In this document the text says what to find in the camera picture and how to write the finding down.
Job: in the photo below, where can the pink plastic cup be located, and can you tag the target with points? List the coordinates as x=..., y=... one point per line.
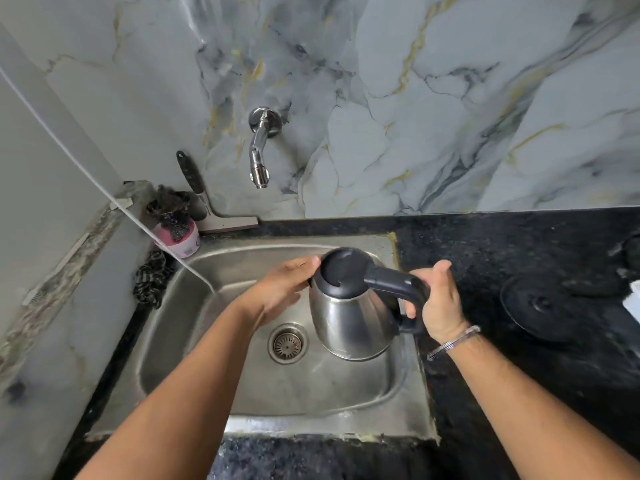
x=177, y=239

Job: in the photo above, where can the person's left hand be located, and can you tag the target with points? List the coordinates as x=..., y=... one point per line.
x=278, y=292

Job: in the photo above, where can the sink drain strainer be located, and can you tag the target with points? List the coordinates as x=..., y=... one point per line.
x=288, y=343

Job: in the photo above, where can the person's left thumb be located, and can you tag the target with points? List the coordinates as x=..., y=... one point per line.
x=300, y=263

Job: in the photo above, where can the silver bangle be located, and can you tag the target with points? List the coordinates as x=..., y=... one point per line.
x=452, y=342

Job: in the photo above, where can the person's right forearm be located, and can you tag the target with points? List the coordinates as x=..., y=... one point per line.
x=530, y=414

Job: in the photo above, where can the chrome wall tap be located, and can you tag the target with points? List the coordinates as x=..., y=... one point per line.
x=261, y=147

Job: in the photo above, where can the stainless steel sink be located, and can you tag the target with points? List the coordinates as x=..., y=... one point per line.
x=280, y=364

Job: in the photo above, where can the person's right thumb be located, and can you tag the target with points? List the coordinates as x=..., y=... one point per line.
x=442, y=268

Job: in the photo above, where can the white cloth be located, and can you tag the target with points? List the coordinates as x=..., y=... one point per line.
x=632, y=300

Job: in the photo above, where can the striped dark cloth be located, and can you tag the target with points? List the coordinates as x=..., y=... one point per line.
x=151, y=282

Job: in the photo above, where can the black scrubber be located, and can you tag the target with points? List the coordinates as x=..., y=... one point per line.
x=171, y=207

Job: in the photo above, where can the person's right hand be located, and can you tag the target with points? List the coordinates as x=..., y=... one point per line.
x=443, y=304

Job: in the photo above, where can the black round kettle base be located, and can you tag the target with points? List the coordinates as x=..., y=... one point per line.
x=542, y=307

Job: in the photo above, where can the person's left forearm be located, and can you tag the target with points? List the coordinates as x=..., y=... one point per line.
x=185, y=399

